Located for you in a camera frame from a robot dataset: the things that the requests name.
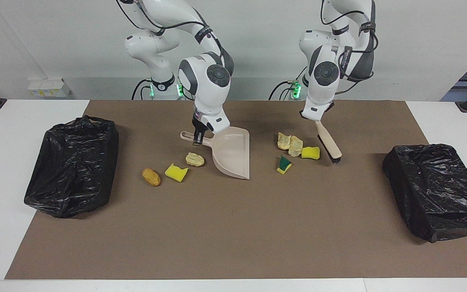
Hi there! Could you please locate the beige hand brush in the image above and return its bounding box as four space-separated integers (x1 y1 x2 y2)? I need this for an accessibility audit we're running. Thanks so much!
315 120 343 164

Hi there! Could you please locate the beige plastic dustpan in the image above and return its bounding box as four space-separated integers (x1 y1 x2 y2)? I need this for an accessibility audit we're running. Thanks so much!
180 126 251 180

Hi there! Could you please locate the notched yellow sponge piece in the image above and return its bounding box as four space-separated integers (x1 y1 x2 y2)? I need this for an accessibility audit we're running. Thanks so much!
165 163 189 182

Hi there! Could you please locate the plain yellow sponge piece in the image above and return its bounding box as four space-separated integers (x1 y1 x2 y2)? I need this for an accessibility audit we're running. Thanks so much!
301 146 321 160

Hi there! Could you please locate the brown nugget shaped trash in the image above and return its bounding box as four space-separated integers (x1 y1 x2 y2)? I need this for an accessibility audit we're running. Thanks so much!
142 168 161 187

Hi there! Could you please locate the green and yellow sponge piece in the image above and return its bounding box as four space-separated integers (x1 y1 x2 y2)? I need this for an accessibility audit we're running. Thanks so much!
276 156 293 175

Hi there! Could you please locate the black bag lined bin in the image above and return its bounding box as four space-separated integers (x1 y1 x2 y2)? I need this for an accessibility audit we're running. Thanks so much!
24 115 120 219
382 144 467 243

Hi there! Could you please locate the brown table mat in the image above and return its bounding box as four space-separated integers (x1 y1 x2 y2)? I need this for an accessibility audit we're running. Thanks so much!
4 100 467 280

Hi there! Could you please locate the white power strip box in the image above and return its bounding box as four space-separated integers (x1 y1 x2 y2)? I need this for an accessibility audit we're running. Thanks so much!
28 78 72 98

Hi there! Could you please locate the black base cable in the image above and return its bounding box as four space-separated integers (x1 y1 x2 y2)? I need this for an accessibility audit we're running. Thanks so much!
131 78 153 101
269 80 299 101

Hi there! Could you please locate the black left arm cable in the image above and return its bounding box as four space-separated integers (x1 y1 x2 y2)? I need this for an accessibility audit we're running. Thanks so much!
320 0 380 96

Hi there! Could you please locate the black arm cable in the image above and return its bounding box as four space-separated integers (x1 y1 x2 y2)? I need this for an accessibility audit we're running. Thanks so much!
115 0 223 55
320 0 380 96

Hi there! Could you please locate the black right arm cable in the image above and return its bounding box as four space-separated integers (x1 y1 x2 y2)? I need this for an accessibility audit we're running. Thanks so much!
115 0 223 55

